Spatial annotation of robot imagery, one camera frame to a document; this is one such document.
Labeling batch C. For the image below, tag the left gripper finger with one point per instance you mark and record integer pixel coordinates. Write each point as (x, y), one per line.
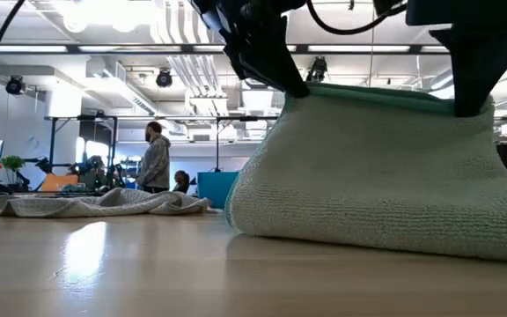
(266, 57)

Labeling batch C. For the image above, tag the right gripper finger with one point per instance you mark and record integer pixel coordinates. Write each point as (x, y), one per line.
(473, 66)

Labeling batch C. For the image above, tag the sage green microfiber towel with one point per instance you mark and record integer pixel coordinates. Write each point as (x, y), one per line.
(368, 176)

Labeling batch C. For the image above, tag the grey microfiber towel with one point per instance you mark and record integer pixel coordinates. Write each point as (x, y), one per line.
(104, 204)

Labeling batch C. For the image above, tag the blue plastic bin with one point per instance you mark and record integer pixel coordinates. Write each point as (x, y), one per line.
(216, 189)

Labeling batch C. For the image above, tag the seated person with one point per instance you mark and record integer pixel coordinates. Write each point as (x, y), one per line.
(181, 180)
(93, 174)

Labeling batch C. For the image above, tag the standing person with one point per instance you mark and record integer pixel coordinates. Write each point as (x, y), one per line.
(154, 163)

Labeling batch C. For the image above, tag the orange box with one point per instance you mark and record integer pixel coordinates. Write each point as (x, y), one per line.
(60, 182)

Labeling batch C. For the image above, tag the green background plant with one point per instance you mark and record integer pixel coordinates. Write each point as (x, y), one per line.
(12, 163)

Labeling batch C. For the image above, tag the black ceiling camera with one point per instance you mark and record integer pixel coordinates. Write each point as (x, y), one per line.
(318, 70)
(15, 86)
(164, 79)

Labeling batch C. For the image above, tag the black background rig frame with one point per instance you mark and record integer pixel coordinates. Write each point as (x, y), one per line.
(52, 149)

